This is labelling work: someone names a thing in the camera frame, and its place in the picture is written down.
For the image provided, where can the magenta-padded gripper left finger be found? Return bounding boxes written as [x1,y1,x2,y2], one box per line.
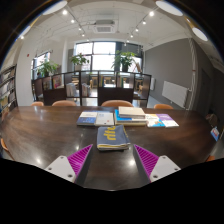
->
[44,143,94,186]

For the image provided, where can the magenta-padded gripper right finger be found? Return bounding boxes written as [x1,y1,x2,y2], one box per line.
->
[133,144,182,184]

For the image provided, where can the grey towel with yellow print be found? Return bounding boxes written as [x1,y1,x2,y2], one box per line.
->
[96,124,132,152]

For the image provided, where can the teal and white brochure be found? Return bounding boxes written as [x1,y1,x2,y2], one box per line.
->
[145,113,166,129]

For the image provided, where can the purple brochure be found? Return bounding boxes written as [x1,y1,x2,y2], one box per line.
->
[155,113,180,128]

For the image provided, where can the light blue thick book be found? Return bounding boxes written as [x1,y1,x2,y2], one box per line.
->
[114,109,148,127]

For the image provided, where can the beige book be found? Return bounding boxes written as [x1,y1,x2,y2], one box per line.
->
[118,106,147,120]

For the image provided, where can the white book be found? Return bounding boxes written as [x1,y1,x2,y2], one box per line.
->
[94,111,115,127]

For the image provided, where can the orange chairs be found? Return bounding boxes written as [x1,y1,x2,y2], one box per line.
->
[0,99,216,163]

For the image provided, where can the dark low shelf unit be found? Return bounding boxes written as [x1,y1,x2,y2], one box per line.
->
[31,69,153,107]

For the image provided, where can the tall bookshelf with books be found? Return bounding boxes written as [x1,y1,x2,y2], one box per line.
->
[0,64,18,116]

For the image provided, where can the bushy potted plant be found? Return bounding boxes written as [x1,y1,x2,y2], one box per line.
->
[35,59,59,78]

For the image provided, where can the small potted plant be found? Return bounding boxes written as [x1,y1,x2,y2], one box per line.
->
[69,53,90,72]

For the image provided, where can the side window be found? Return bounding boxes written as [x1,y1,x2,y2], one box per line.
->
[31,51,53,79]

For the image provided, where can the large potted plant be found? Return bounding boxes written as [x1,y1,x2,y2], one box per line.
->
[112,50,138,73]

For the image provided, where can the large back window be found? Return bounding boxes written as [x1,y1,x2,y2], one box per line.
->
[73,41,118,72]

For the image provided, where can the white ceiling air conditioner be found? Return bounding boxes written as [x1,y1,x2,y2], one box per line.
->
[93,19,117,34]

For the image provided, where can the ceiling lights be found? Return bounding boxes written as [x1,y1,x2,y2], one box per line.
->
[18,0,209,43]

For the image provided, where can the white wall radiator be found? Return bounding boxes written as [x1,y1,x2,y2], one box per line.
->
[161,80,189,108]

